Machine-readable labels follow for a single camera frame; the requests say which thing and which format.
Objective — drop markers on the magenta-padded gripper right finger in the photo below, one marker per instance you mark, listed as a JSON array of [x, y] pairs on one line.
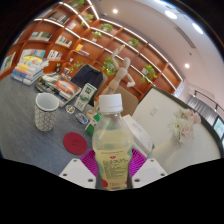
[[148, 171]]

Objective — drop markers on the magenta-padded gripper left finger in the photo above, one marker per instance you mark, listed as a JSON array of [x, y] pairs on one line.
[[75, 171]]

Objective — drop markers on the clear bottle with yellow drink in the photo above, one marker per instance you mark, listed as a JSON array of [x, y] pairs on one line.
[[111, 140]]

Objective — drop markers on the white vase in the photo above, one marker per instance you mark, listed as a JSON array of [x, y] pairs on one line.
[[166, 153]]

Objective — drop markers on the flat round red coaster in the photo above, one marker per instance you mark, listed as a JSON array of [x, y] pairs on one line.
[[75, 143]]

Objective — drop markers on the small green carton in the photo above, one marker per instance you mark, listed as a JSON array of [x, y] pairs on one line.
[[91, 126]]

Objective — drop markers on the small painted stone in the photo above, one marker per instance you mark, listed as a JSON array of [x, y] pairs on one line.
[[81, 118], [70, 109]]

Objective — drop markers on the pink white flower bouquet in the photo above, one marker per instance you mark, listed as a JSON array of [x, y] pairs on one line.
[[183, 126]]

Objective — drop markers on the white patterned mug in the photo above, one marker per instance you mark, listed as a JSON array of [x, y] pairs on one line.
[[46, 115]]

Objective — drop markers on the white partition with black edge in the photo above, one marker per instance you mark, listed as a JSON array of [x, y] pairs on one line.
[[156, 105]]

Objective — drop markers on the tall white green carton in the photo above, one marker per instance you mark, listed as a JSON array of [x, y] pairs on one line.
[[85, 96]]

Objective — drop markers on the grey curtain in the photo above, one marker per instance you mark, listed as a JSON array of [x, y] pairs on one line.
[[201, 108]]

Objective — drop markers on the window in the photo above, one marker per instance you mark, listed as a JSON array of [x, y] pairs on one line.
[[219, 128]]

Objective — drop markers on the dark galaxy-cover book stack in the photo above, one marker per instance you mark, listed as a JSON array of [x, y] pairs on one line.
[[61, 88]]

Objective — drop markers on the wooden artist mannequin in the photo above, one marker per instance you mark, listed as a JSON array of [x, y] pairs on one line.
[[116, 81]]

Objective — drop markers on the navy blue chair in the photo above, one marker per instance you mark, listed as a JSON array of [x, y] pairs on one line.
[[86, 76]]

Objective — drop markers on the colourful book stack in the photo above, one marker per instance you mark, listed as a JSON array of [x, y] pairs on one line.
[[28, 70]]

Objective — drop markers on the wooden shelf unit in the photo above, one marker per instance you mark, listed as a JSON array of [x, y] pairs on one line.
[[100, 46]]

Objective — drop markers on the black curtain rail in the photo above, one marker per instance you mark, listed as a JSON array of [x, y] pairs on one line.
[[206, 96]]

